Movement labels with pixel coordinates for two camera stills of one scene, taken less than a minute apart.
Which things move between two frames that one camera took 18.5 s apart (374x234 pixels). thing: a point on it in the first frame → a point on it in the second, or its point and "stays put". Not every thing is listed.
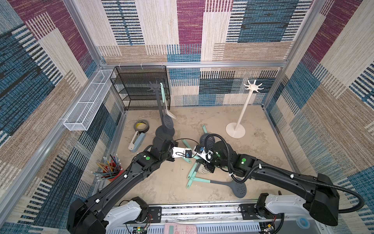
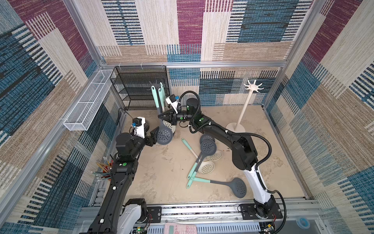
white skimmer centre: x=203 y=170 stays put
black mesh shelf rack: x=132 y=83 stays put
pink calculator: x=169 y=228 stays put
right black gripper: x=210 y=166 → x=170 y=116
